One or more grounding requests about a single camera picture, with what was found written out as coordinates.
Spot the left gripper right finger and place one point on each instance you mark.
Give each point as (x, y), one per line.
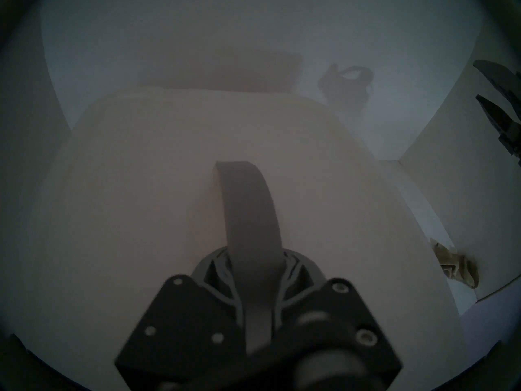
(325, 325)

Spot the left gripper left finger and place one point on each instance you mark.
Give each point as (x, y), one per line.
(183, 333)

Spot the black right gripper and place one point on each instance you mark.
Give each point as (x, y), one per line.
(513, 143)

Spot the olive brown socks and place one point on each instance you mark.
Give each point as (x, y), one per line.
(458, 264)

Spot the white plastic bin lid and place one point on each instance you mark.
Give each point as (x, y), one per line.
(142, 190)

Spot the lavender cabinet door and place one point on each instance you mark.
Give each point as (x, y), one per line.
(488, 321)

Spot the cream open wardrobe cabinet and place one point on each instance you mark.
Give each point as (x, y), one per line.
(244, 27)

